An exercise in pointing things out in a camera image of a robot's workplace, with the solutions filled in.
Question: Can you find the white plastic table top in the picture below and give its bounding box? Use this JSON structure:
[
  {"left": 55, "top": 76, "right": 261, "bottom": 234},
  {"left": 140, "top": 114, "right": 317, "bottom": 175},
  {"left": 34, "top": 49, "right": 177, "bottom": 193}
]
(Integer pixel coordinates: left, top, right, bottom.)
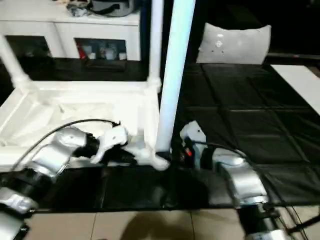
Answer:
[{"left": 0, "top": 78, "right": 171, "bottom": 172}]

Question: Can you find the white plastic table leg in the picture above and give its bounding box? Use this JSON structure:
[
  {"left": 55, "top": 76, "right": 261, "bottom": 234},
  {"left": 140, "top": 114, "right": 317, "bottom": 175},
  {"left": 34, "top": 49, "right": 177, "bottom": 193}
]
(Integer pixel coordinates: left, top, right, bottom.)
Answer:
[
  {"left": 0, "top": 33, "right": 32, "bottom": 88},
  {"left": 147, "top": 0, "right": 165, "bottom": 91},
  {"left": 155, "top": 0, "right": 196, "bottom": 157}
]

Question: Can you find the black floor mat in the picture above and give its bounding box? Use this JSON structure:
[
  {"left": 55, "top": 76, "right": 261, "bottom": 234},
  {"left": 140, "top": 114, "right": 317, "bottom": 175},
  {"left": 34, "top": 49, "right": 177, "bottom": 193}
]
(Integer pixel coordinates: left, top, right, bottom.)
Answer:
[{"left": 0, "top": 56, "right": 320, "bottom": 211}]

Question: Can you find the grey printed cushion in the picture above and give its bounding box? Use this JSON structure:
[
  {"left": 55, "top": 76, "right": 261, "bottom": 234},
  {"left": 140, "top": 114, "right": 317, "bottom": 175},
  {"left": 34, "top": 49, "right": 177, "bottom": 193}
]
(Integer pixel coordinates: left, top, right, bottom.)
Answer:
[{"left": 196, "top": 22, "right": 272, "bottom": 65}]

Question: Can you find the white glass-door cabinet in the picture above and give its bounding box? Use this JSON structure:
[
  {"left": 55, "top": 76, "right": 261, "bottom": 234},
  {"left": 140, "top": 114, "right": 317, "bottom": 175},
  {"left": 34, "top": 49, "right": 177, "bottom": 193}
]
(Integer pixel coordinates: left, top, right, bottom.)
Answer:
[{"left": 0, "top": 7, "right": 142, "bottom": 61}]

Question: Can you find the white flat panel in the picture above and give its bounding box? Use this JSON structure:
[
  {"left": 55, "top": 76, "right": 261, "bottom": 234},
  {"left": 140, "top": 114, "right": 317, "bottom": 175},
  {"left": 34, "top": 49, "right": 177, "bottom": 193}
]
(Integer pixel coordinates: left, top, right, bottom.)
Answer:
[{"left": 271, "top": 64, "right": 320, "bottom": 111}]

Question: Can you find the black metal stand leg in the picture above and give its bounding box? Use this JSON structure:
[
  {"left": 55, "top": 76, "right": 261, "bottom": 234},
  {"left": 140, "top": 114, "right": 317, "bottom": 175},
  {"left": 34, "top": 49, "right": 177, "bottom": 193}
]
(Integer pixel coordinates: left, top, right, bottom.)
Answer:
[{"left": 287, "top": 214, "right": 320, "bottom": 232}]

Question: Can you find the grey round bag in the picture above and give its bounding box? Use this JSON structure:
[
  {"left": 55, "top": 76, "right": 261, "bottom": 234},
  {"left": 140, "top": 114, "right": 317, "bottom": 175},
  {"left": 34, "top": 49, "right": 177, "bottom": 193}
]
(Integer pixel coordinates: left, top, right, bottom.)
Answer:
[{"left": 89, "top": 0, "right": 141, "bottom": 18}]

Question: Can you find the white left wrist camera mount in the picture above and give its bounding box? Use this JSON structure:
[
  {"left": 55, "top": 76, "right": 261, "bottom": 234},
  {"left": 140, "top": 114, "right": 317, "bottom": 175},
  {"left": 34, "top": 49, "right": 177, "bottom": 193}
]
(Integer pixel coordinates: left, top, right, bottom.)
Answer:
[{"left": 89, "top": 126, "right": 130, "bottom": 165}]

